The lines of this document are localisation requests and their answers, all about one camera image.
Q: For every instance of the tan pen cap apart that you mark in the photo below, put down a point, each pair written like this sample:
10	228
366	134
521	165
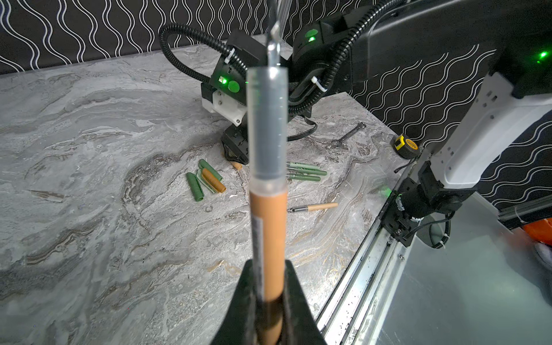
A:
236	165

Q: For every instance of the yellow black tape measure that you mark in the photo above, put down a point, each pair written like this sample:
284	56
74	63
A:
405	147

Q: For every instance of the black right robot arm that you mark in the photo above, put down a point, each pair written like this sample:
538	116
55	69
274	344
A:
462	78

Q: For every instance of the tan pen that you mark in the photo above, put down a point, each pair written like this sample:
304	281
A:
312	207
267	116

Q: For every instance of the black wrench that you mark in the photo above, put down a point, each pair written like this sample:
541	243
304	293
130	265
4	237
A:
340	142

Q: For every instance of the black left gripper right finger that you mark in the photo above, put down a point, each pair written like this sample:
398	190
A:
299	325

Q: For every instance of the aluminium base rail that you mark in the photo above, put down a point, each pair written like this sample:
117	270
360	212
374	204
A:
357	308

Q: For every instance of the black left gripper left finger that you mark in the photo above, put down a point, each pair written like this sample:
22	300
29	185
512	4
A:
238	326

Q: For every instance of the dark green pen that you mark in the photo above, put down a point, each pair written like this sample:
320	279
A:
298	171

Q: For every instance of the light green pen cap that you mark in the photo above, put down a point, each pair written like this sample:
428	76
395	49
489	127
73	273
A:
204	182

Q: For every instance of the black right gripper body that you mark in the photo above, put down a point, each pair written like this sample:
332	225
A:
235	144

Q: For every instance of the light green pen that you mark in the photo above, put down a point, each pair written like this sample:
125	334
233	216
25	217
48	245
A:
298	165

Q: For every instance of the tan pen cap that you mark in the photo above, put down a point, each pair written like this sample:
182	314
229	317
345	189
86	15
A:
210	178

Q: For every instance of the dark green pen cap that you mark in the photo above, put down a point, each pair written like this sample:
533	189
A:
195	186

